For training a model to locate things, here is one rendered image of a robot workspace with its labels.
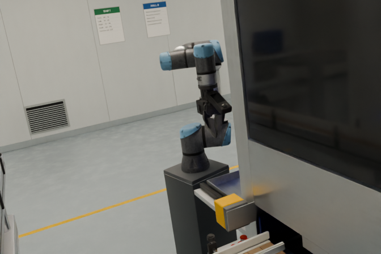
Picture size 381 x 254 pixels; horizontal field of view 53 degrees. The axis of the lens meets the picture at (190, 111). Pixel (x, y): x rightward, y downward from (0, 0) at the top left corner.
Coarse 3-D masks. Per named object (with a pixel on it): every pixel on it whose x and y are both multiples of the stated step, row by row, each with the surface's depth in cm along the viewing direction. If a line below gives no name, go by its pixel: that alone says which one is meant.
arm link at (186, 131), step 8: (184, 128) 193; (192, 128) 190; (200, 128) 192; (184, 136) 191; (192, 136) 190; (200, 136) 190; (184, 144) 192; (192, 144) 191; (200, 144) 191; (184, 152) 194; (192, 152) 192
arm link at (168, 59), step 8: (176, 48) 184; (184, 48) 183; (160, 56) 152; (168, 56) 151; (176, 56) 150; (184, 56) 150; (160, 64) 152; (168, 64) 151; (176, 64) 151; (184, 64) 151
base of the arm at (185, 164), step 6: (204, 150) 197; (186, 156) 194; (192, 156) 193; (198, 156) 193; (204, 156) 195; (186, 162) 194; (192, 162) 193; (198, 162) 193; (204, 162) 194; (186, 168) 194; (192, 168) 192; (198, 168) 192; (204, 168) 194
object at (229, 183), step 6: (228, 174) 156; (234, 174) 157; (210, 180) 152; (216, 180) 154; (222, 180) 155; (228, 180) 156; (234, 180) 156; (210, 186) 150; (216, 186) 153; (222, 186) 152; (228, 186) 152; (234, 186) 151; (240, 186) 150; (222, 192) 141; (228, 192) 146; (234, 192) 146; (240, 192) 145
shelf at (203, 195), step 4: (200, 188) 154; (196, 192) 151; (200, 192) 150; (204, 192) 150; (200, 196) 148; (204, 196) 146; (208, 196) 146; (204, 200) 145; (208, 200) 143; (212, 200) 142; (208, 204) 142; (212, 204) 139; (212, 208) 140; (240, 228) 122; (244, 228) 121; (244, 232) 120; (296, 236) 115; (300, 236) 116; (288, 240) 114; (292, 240) 114
